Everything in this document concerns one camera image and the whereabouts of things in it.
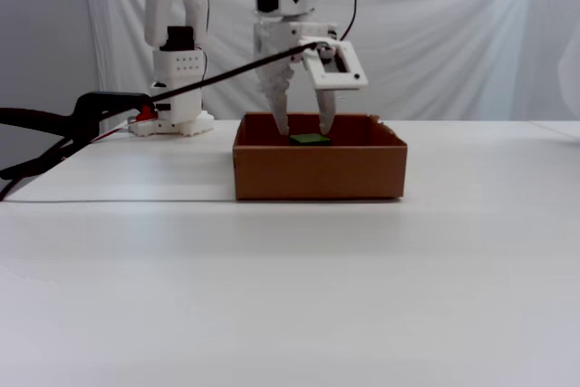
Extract green wooden cube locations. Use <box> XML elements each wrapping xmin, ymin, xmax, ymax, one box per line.
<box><xmin>289</xmin><ymin>133</ymin><xmax>331</xmax><ymax>147</ymax></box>

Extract brown cardboard box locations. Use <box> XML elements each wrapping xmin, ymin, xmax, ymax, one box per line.
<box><xmin>232</xmin><ymin>112</ymin><xmax>408</xmax><ymax>201</ymax></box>

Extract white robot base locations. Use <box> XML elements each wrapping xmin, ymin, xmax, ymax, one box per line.
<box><xmin>127</xmin><ymin>108</ymin><xmax>215</xmax><ymax>138</ymax></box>

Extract black camera cable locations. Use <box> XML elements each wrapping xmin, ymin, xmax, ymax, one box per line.
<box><xmin>0</xmin><ymin>41</ymin><xmax>321</xmax><ymax>202</ymax></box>

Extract black table clamp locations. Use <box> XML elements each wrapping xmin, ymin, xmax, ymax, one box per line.
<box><xmin>0</xmin><ymin>91</ymin><xmax>155</xmax><ymax>182</ymax></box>

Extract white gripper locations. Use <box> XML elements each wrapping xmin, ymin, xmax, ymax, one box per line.
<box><xmin>252</xmin><ymin>17</ymin><xmax>340</xmax><ymax>138</ymax></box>

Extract red base power wire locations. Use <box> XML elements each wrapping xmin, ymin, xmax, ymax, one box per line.
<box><xmin>92</xmin><ymin>119</ymin><xmax>137</xmax><ymax>143</ymax></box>

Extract white cloth backdrop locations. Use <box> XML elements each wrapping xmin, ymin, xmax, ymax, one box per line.
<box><xmin>76</xmin><ymin>0</ymin><xmax>580</xmax><ymax>124</ymax></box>

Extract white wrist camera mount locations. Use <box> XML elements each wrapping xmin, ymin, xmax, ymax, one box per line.
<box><xmin>301</xmin><ymin>35</ymin><xmax>369</xmax><ymax>92</ymax></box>

